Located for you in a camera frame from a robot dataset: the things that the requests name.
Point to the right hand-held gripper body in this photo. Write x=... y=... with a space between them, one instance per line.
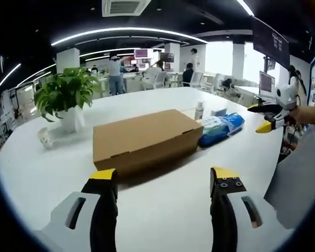
x=287 y=97

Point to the ceiling light strip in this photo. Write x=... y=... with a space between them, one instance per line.
x=9 y=75
x=245 y=7

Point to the dark hanging display panel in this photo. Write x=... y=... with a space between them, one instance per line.
x=271 y=42

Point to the small white bottle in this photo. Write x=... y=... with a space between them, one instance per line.
x=200 y=113

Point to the person's right hand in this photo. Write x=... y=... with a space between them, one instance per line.
x=303 y=116

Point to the ceiling air conditioner vent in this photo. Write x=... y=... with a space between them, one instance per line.
x=126 y=6

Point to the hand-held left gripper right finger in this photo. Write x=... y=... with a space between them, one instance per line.
x=225 y=210

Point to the desk monitor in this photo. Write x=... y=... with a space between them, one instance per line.
x=267 y=81

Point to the long curved ceiling light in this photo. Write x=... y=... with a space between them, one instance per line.
x=126 y=29

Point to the green potted plant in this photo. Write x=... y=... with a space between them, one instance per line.
x=65 y=89

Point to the white paper cup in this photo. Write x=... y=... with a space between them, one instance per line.
x=45 y=137

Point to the blue wet wipes pack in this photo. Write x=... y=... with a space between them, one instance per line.
x=218 y=131

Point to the pink screen monitor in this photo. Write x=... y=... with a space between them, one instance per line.
x=141 y=53

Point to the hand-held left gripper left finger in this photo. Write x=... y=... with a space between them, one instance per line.
x=102 y=210

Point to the brown cardboard shoe box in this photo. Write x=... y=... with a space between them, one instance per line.
x=147 y=136

